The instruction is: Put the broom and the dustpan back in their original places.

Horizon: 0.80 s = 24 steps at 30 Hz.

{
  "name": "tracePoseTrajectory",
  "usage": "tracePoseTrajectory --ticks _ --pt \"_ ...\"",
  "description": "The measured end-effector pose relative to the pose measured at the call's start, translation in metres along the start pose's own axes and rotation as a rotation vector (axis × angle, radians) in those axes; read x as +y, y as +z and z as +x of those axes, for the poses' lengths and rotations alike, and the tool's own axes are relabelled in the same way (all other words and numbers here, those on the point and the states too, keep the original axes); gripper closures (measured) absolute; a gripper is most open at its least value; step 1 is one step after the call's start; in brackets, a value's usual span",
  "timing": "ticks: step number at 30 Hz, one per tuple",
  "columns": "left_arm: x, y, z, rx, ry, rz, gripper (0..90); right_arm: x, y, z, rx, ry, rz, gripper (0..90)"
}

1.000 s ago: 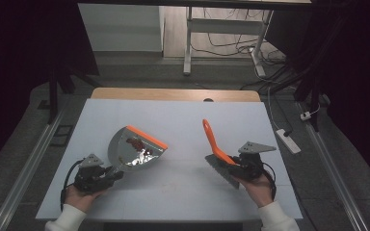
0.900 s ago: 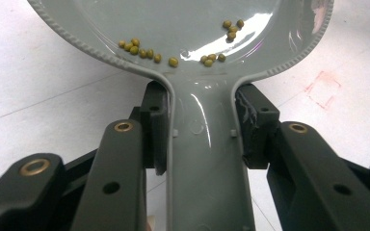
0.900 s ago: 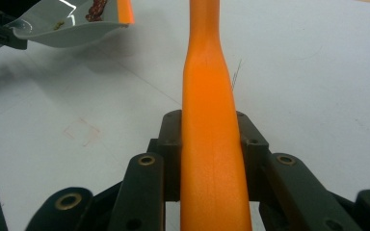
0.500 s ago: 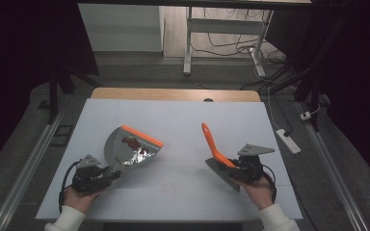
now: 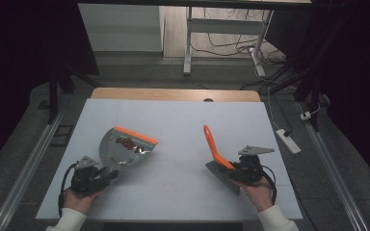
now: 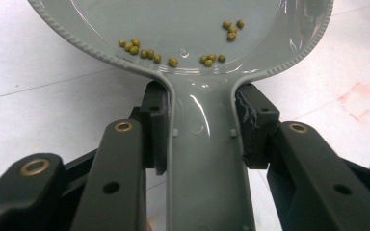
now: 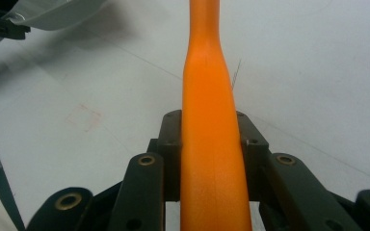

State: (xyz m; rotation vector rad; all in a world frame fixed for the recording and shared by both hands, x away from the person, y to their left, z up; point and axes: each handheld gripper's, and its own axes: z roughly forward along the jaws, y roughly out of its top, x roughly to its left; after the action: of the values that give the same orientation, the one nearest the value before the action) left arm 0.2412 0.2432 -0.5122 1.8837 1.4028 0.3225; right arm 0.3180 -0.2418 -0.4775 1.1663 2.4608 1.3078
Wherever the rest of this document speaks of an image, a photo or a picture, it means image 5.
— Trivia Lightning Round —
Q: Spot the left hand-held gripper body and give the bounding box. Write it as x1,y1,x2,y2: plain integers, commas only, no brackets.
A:
70,156,108,197

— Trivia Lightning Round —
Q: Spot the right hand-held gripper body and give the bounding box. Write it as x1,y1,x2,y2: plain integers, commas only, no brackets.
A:
237,144,276,185

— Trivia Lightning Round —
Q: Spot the grey dustpan with orange edge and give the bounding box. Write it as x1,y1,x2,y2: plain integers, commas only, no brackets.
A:
98,125,159,177

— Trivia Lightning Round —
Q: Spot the orange brush with grey bristles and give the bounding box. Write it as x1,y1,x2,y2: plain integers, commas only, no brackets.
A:
202,124,242,196

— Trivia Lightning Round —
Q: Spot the pile of red beans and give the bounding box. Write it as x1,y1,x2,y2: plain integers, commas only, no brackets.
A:
115,137,146,155

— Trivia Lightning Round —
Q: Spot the person's left hand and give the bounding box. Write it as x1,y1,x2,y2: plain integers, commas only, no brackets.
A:
62,188,106,216

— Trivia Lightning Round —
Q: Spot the person's right hand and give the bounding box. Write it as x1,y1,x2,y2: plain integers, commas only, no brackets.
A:
234,176,274,213

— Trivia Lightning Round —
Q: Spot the white power strip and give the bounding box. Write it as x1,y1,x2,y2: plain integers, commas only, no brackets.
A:
276,128,303,155

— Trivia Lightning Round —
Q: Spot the white table sheet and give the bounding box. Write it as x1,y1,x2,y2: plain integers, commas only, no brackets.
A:
36,98,304,223

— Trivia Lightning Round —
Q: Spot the black stand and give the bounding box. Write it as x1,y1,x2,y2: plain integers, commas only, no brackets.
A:
38,65,101,125

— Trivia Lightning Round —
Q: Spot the wooden table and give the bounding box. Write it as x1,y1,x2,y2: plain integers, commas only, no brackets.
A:
91,87,262,103

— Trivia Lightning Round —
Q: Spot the dark curtain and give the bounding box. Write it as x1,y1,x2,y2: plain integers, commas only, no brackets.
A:
0,0,100,176
265,0,370,186

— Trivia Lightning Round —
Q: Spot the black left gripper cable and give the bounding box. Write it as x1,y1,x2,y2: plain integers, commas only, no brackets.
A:
58,162,79,218

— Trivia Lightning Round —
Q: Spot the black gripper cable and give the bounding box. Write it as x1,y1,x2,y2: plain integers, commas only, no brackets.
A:
58,162,79,218
261,165,278,207

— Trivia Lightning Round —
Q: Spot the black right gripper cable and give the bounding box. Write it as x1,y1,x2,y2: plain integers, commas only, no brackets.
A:
261,165,278,207

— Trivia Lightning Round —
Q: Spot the black rectangular floor frame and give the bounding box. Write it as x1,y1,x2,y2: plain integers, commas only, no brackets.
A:
50,124,75,148

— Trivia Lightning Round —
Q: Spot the metal floor rail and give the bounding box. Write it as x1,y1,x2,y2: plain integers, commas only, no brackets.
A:
0,108,67,231
297,101,370,231

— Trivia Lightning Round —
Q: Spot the black power strip cable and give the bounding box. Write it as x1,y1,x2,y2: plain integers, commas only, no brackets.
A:
269,90,294,137

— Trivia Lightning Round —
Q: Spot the tangle of black floor cables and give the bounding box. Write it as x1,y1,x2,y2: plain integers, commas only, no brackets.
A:
191,8,287,66

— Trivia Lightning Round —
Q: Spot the white desk frame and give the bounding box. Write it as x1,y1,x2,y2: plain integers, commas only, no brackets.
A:
182,6,275,78

